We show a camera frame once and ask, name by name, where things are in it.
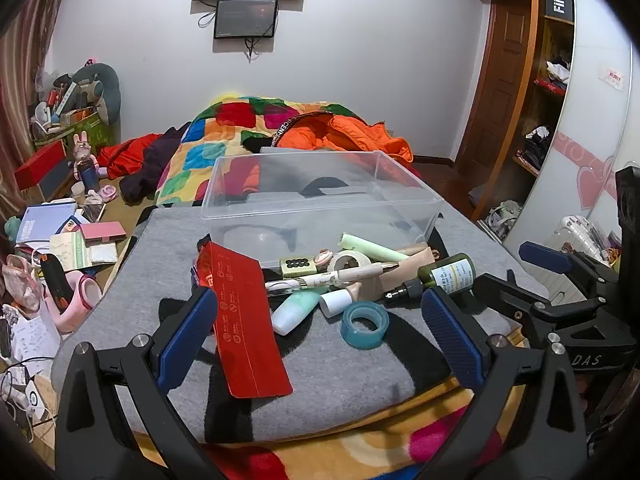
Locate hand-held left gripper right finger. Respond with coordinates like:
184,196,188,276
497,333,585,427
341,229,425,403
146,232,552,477
421,287,588,480

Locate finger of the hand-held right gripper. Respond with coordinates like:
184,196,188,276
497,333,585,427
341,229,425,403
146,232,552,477
518,241,621,291
472,272,606,328

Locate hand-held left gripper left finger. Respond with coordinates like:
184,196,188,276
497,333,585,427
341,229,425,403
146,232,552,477
54,286,226,480

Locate red paper envelope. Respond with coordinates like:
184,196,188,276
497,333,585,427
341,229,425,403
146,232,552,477
194,241,293,399

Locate green dropper bottle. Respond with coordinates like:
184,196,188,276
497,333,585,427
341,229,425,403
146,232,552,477
384,253,475,303

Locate teal tape roll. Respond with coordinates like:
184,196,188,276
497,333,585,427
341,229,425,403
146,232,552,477
340,302,392,350

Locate light green stick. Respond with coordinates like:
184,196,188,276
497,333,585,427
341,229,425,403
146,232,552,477
338,232,410,262

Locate white pen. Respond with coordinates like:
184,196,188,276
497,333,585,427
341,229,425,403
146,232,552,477
264,260,410,295

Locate white tape roll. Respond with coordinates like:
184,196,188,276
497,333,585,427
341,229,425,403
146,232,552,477
327,251,373,281

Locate clear plastic storage box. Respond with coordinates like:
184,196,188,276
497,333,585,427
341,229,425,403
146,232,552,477
201,150,445,272

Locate white suitcase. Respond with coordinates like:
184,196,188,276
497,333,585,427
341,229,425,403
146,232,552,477
554,214,610,258

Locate white bag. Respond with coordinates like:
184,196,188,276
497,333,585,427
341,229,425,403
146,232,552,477
480,200,523,238

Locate grey mat with black pattern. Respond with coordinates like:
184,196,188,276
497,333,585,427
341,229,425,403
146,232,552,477
50,200,551,446

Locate mint green roll-on bottle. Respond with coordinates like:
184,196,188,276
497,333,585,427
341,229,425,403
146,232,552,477
271,287,333,336

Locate pink tape dispenser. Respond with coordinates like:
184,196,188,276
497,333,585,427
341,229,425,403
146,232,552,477
52,270,101,333

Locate beige tube with white cap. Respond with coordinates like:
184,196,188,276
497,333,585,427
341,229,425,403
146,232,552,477
320,280,382,318

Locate pale green dotted fidget cube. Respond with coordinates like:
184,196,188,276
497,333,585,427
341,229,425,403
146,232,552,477
279,256,317,278

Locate pink lidded box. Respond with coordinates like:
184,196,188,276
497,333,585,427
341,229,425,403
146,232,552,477
80,221,127,247

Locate white wardrobe door pink hearts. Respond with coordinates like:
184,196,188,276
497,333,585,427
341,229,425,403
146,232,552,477
502,0,640,271

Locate black and orange tool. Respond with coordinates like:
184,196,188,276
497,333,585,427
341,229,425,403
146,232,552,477
40,254,71,313

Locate wooden wardrobe shelves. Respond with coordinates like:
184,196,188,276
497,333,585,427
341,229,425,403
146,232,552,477
512,0,576,181

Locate dark purple garment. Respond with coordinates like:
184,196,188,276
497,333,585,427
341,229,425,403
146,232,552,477
122,127,191,203

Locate colourful patchwork blanket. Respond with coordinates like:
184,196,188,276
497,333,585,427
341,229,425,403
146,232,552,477
135,94,526,480

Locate wooden door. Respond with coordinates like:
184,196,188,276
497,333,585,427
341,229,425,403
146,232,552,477
452,0,533,181

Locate blue notebook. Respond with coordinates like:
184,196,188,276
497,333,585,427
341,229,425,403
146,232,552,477
15,204,77,247

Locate red garment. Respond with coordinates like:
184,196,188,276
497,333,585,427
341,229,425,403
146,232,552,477
97,135,166,178

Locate pink rabbit toy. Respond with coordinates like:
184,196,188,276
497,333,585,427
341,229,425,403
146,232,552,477
72,131,99,182

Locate orange jacket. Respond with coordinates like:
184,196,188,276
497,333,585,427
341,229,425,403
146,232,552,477
272,112,415,162

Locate red box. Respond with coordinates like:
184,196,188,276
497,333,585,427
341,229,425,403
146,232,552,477
14,140,68,191

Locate green cardboard box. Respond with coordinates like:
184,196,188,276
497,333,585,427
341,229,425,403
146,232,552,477
60,110,116,148

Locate black box with white lettering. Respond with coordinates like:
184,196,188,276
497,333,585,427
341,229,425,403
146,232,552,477
542,0,573,26

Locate grey neck pillow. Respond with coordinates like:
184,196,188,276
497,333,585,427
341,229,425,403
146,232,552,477
72,62,122,123

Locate striped curtain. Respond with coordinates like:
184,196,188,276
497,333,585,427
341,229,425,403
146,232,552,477
0,0,76,211

